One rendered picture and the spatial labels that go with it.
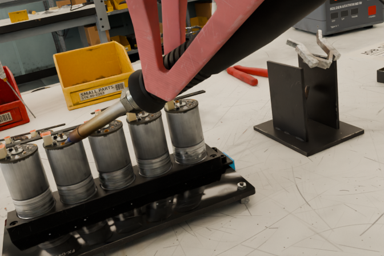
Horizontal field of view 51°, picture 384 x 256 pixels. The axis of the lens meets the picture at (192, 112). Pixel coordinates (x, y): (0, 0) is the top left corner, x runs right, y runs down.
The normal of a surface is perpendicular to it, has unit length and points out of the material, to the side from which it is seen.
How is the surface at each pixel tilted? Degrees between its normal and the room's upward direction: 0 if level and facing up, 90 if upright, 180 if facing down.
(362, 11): 90
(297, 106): 90
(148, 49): 99
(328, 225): 0
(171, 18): 87
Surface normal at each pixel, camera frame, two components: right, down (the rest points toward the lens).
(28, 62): 0.46, 0.23
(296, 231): -0.16, -0.93
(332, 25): 0.20, 0.31
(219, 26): -0.47, 0.65
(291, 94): -0.89, 0.29
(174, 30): -0.37, 0.33
